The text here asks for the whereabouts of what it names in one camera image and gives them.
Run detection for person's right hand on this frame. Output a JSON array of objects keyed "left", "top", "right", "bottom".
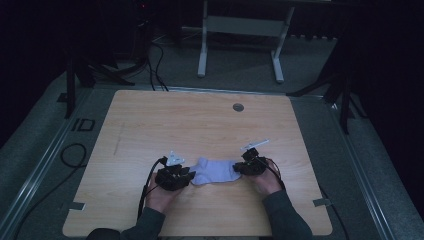
[{"left": 245, "top": 167, "right": 284, "bottom": 196}]

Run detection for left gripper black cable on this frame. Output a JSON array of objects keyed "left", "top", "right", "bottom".
[{"left": 137, "top": 155, "right": 169, "bottom": 221}]

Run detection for black floor cable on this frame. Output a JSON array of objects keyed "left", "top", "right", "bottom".
[{"left": 12, "top": 142, "right": 88, "bottom": 240}]

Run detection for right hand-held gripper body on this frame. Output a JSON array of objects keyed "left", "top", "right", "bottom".
[{"left": 237, "top": 138, "right": 270, "bottom": 177}]

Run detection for black stand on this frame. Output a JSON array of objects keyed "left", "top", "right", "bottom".
[
  {"left": 286, "top": 43, "right": 368, "bottom": 135},
  {"left": 64, "top": 49, "right": 136, "bottom": 120}
]

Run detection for white metal desk frame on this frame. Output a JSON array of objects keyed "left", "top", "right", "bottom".
[{"left": 196, "top": 0, "right": 296, "bottom": 84}]

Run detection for grey tape piece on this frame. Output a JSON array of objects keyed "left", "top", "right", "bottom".
[
  {"left": 67, "top": 201, "right": 87, "bottom": 212},
  {"left": 312, "top": 197, "right": 334, "bottom": 208}
]

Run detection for metal floor rail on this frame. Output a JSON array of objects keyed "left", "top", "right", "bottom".
[
  {"left": 0, "top": 87, "right": 96, "bottom": 239},
  {"left": 328, "top": 99, "right": 398, "bottom": 240}
]

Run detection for pale lavender sock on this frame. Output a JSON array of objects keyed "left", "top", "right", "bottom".
[{"left": 189, "top": 157, "right": 242, "bottom": 186}]

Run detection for person's left hand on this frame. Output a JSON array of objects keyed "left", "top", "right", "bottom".
[{"left": 145, "top": 173, "right": 184, "bottom": 215}]

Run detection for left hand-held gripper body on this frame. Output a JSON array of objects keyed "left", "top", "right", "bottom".
[{"left": 154, "top": 150, "right": 192, "bottom": 192}]

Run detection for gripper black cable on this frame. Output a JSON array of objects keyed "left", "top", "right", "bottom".
[
  {"left": 137, "top": 155, "right": 169, "bottom": 221},
  {"left": 264, "top": 157, "right": 350, "bottom": 240}
]

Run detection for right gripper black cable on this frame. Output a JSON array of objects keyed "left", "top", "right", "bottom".
[{"left": 264, "top": 157, "right": 350, "bottom": 240}]

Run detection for black cables behind table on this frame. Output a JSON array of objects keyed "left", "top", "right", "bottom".
[{"left": 145, "top": 34, "right": 170, "bottom": 92}]

